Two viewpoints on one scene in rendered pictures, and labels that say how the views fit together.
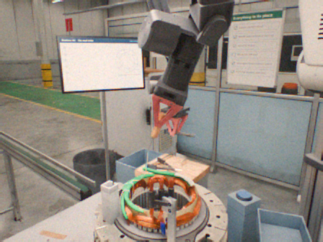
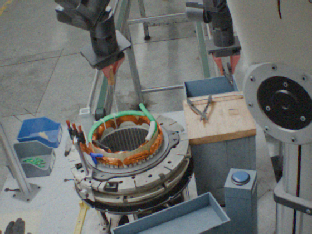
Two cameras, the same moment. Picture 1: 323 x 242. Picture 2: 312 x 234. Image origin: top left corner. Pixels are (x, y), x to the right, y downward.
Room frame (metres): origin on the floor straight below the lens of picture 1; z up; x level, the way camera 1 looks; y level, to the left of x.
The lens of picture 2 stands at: (0.07, -0.89, 1.83)
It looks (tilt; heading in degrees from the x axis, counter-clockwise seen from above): 34 degrees down; 58
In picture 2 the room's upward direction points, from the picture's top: 11 degrees counter-clockwise
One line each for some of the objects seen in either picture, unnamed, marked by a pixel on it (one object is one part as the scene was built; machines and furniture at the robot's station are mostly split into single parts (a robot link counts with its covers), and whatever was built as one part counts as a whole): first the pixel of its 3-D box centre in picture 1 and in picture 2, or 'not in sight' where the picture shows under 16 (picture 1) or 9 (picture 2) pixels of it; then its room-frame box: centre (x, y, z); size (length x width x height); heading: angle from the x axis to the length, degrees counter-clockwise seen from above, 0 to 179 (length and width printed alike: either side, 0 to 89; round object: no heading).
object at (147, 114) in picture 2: (167, 174); (148, 120); (0.60, -0.02, 1.15); 0.15 x 0.04 x 0.02; 56
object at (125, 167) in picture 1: (141, 189); (214, 123); (0.91, 0.08, 0.92); 0.17 x 0.11 x 0.28; 143
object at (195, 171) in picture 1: (172, 171); (218, 116); (0.81, -0.04, 1.05); 0.20 x 0.19 x 0.02; 53
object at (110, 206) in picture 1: (110, 202); (88, 124); (0.49, 0.11, 1.14); 0.03 x 0.03 x 0.09; 56
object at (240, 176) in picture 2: (244, 194); (240, 176); (0.68, -0.26, 1.04); 0.04 x 0.04 x 0.01
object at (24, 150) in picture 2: not in sight; (31, 159); (0.41, 0.56, 0.82); 0.16 x 0.14 x 0.07; 140
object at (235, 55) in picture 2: (175, 122); (226, 59); (0.86, -0.05, 1.22); 0.07 x 0.07 x 0.09; 54
